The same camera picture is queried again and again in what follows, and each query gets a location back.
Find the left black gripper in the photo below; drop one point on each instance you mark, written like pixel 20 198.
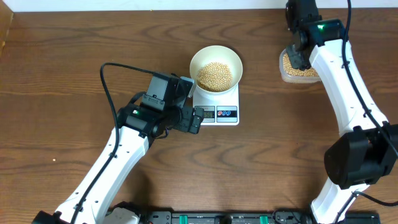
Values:
pixel 183 125

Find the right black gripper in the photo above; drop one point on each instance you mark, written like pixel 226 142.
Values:
pixel 295 61

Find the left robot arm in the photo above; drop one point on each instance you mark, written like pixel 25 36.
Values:
pixel 148 116

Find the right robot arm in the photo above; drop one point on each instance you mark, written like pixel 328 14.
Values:
pixel 367 147

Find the white digital kitchen scale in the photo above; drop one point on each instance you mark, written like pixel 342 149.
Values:
pixel 220 108

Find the soybeans in bowl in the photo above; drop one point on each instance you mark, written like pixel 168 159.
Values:
pixel 215 77

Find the cream round bowl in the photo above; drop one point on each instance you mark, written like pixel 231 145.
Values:
pixel 221 54

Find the clear plastic soybean container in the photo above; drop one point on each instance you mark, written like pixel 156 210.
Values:
pixel 291 75

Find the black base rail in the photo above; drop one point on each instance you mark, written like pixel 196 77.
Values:
pixel 248 217

